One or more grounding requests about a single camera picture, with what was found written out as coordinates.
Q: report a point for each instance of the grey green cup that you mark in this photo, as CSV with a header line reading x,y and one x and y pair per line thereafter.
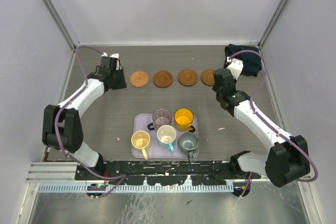
x,y
189,144

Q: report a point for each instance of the dark blue folded cloth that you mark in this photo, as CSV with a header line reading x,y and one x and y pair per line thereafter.
x,y
251,62

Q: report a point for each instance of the dark wooden coaster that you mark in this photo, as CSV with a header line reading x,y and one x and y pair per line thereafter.
x,y
163,79

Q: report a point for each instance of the purple translucent cup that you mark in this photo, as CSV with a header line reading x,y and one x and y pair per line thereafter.
x,y
160,117

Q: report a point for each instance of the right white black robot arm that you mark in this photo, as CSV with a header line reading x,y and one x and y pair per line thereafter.
x,y
287,159

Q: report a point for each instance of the woven rattan coaster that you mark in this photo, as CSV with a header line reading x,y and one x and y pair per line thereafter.
x,y
139,79

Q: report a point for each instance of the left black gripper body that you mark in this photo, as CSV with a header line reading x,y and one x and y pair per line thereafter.
x,y
118,82

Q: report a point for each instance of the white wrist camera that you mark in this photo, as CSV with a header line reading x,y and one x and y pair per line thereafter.
x,y
110,55
235,66

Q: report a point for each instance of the aluminium rail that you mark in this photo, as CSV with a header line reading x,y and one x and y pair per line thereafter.
x,y
70,171

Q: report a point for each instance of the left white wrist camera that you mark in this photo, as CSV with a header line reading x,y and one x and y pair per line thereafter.
x,y
110,55

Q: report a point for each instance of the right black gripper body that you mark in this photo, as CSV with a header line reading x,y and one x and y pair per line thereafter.
x,y
218,95

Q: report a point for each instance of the white cup blue handle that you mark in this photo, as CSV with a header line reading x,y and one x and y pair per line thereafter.
x,y
166,136

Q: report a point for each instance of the grey slotted cable duct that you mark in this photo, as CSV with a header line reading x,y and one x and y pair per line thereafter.
x,y
99,188

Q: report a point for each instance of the wooden coaster back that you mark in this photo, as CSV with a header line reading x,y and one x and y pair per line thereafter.
x,y
187,77

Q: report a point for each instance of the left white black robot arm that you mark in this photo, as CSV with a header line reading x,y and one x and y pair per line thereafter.
x,y
62,128

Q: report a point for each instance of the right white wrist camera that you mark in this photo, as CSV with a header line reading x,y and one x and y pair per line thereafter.
x,y
235,66

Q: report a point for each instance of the cream yellow cup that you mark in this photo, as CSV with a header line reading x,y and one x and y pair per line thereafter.
x,y
141,141

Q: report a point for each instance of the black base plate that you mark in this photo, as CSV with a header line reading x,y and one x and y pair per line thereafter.
x,y
168,173

